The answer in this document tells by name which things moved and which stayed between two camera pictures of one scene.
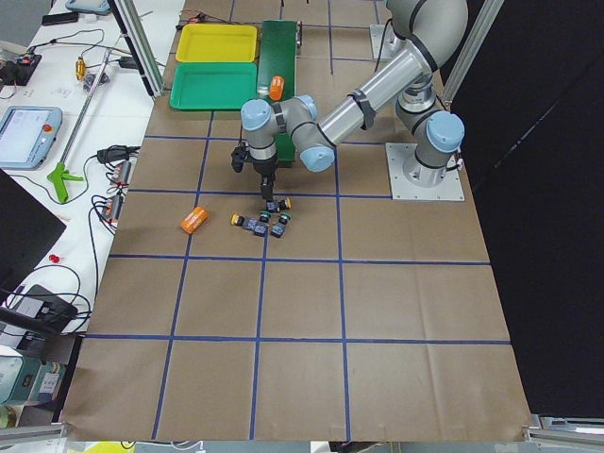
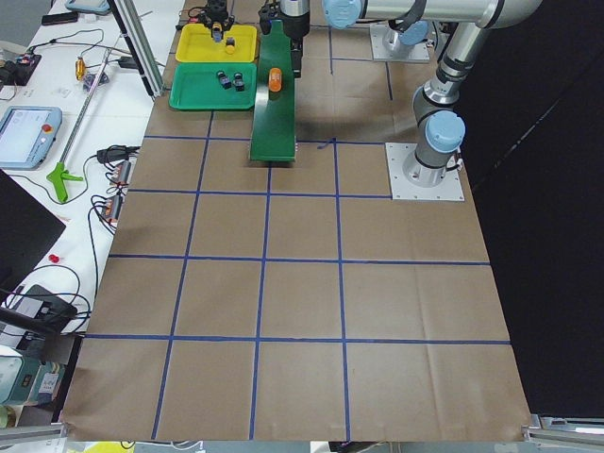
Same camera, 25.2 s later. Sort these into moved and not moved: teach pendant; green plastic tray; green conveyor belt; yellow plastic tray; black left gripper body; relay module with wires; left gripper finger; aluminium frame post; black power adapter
Moved: left gripper finger; black left gripper body
Not moved: yellow plastic tray; green conveyor belt; black power adapter; aluminium frame post; teach pendant; green plastic tray; relay module with wires
